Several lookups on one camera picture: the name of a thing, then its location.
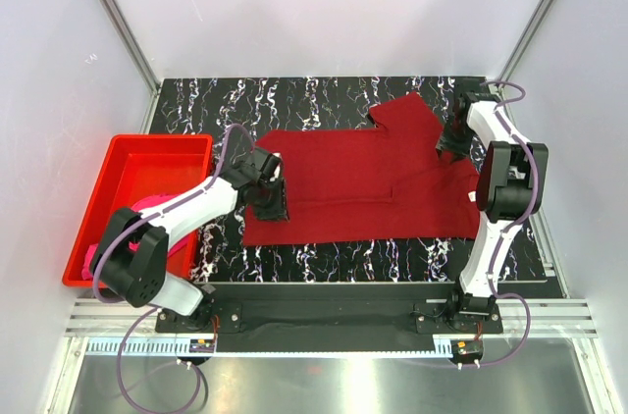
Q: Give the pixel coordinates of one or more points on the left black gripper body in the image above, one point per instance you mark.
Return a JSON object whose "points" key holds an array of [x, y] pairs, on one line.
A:
{"points": [[271, 203]]}

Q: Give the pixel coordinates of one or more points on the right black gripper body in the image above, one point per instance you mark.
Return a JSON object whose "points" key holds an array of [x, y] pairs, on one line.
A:
{"points": [[454, 138]]}

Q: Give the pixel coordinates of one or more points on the dark red t shirt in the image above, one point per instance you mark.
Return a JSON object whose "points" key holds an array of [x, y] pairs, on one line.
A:
{"points": [[363, 184]]}

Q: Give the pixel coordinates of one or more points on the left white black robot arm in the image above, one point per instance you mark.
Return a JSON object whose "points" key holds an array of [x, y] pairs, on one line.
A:
{"points": [[131, 258]]}

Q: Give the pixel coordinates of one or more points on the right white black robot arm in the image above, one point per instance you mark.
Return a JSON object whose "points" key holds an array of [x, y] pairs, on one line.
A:
{"points": [[509, 190]]}

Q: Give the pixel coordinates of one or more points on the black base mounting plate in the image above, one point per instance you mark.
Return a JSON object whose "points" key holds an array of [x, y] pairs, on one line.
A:
{"points": [[328, 303]]}

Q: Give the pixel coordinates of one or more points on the red plastic bin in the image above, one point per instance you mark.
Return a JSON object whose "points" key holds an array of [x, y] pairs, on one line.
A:
{"points": [[135, 167]]}

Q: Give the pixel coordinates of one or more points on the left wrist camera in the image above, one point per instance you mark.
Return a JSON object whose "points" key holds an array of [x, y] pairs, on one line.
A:
{"points": [[265, 164]]}

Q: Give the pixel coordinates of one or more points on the aluminium rail front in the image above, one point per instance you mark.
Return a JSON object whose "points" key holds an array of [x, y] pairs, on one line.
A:
{"points": [[111, 329]]}

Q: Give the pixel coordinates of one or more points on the right aluminium frame post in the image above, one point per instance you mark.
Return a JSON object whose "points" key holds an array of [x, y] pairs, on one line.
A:
{"points": [[531, 29]]}

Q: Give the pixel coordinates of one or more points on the aluminium frame post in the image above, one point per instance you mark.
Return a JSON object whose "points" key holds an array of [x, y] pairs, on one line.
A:
{"points": [[531, 29], [123, 30]]}

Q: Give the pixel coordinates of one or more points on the left aluminium frame post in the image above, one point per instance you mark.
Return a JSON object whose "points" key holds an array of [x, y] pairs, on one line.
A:
{"points": [[123, 30]]}

